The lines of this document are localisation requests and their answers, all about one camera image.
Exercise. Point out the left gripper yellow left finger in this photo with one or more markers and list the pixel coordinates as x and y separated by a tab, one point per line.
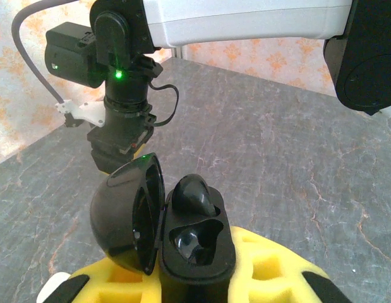
151	290

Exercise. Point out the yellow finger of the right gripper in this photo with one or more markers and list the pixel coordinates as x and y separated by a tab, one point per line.
108	161

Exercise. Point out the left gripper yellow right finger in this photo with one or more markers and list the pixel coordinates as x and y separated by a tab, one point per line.
242	284

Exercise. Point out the black earbud charging case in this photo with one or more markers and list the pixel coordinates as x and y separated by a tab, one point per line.
119	221

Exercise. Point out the white earbud charging case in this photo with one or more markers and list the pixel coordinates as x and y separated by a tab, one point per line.
45	292

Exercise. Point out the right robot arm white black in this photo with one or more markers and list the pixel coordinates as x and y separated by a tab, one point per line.
245	22

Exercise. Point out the aluminium frame post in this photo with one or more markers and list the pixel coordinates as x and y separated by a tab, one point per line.
179	53

